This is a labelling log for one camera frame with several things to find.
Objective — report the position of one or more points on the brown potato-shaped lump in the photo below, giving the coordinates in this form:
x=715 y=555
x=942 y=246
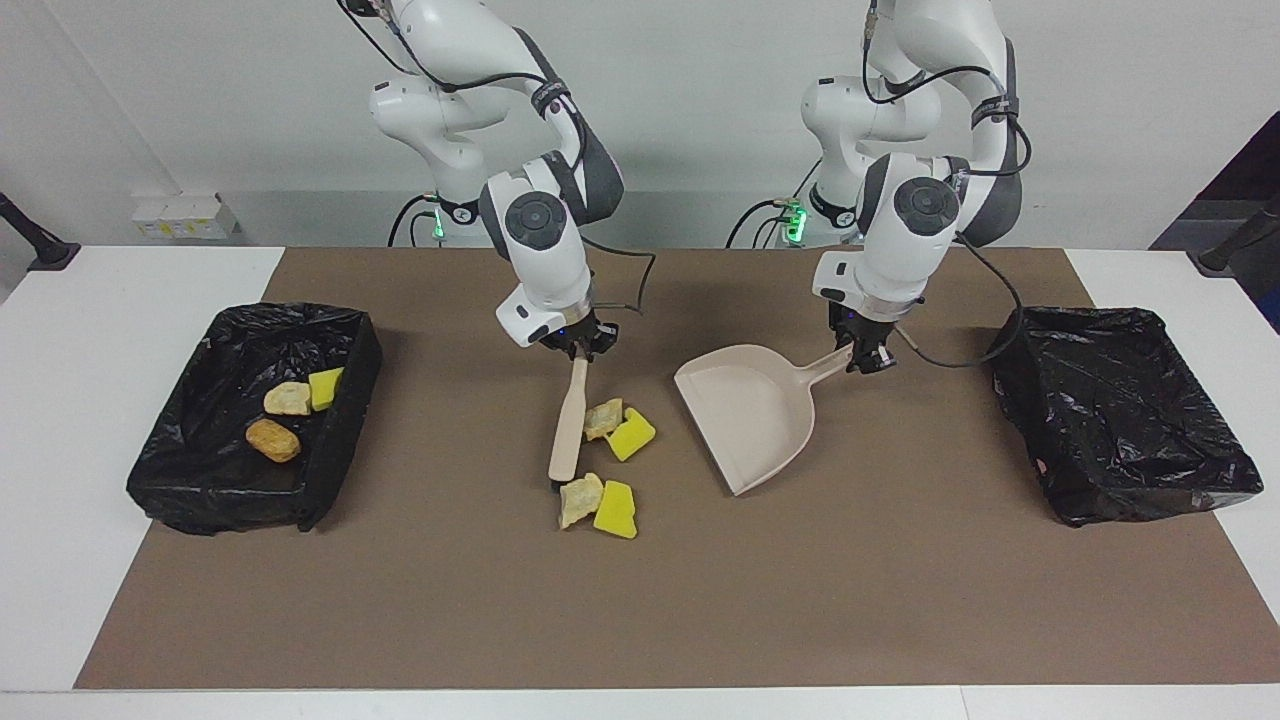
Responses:
x=273 y=440

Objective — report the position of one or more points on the beige foam chunk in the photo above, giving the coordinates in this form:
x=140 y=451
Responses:
x=287 y=399
x=580 y=500
x=603 y=418

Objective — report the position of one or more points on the black camera stand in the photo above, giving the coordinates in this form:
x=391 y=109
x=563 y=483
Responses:
x=45 y=250
x=1230 y=250

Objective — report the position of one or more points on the beige plastic dustpan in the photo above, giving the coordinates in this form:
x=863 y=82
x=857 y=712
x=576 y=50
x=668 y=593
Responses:
x=750 y=410

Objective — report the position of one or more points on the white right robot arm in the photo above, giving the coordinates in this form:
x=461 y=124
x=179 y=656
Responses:
x=545 y=250

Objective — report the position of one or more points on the brown table mat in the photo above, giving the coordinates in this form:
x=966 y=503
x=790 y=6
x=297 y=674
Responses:
x=640 y=600

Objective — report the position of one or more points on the yellow sponge piece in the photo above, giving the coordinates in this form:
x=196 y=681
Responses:
x=633 y=436
x=616 y=510
x=326 y=389

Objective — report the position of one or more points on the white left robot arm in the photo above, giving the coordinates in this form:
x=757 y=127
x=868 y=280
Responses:
x=905 y=240

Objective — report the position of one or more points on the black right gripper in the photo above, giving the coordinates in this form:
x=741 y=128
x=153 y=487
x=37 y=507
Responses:
x=585 y=328

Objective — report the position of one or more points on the white wall socket box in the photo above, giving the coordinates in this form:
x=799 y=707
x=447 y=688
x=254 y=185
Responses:
x=180 y=218

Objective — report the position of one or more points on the beige brush black bristles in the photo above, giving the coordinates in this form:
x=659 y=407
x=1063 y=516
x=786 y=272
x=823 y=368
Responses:
x=570 y=420

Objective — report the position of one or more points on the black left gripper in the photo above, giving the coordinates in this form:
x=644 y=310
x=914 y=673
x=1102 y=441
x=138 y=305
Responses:
x=858 y=322

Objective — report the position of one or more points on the black bag lined bin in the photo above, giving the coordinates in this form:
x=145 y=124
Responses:
x=1120 y=420
x=200 y=480

